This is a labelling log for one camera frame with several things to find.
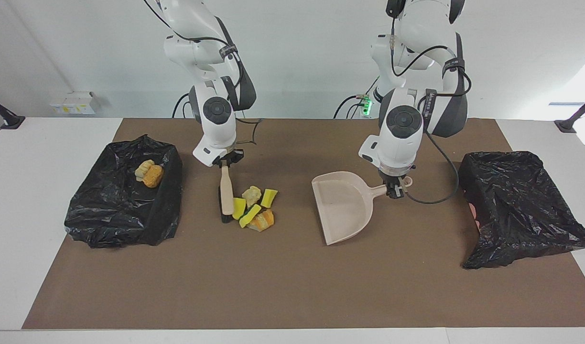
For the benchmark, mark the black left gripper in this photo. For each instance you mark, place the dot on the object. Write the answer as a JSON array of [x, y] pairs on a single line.
[[395, 180]]

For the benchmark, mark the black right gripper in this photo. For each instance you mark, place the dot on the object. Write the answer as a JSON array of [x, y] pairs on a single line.
[[229, 157]]

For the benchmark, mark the beige hand brush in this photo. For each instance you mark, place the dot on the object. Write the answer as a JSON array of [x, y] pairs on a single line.
[[226, 196]]

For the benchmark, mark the pale beige sponge chunk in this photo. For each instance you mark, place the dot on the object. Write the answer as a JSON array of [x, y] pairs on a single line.
[[252, 195]]

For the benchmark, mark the yellow green sponge strip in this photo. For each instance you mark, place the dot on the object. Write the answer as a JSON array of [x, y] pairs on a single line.
[[268, 198]]

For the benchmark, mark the beige plastic dustpan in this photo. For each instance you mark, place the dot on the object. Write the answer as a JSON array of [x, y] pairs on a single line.
[[342, 205]]

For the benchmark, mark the orange brown sponge chunk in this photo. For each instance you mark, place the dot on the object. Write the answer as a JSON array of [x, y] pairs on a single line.
[[153, 177]]

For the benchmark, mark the pale orange sponge chunk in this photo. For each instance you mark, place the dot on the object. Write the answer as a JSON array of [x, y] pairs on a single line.
[[142, 168]]

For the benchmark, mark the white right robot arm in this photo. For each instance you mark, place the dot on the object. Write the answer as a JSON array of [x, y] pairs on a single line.
[[218, 131]]

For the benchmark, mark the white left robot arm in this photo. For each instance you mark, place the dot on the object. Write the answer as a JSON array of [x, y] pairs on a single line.
[[400, 148]]

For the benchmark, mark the pink bin under bag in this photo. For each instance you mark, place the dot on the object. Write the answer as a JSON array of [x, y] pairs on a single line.
[[473, 212]]

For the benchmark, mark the torn black bag lined bin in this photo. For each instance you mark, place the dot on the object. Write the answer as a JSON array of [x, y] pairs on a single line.
[[522, 210]]

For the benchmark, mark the brown table mat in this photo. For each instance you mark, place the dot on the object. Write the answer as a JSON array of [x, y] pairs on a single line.
[[292, 301]]

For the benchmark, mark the white wall socket boxes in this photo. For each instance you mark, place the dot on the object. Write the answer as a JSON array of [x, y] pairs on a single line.
[[72, 102]]

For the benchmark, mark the black camera stand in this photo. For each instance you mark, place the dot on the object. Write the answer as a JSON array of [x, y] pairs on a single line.
[[567, 125], [10, 122]]

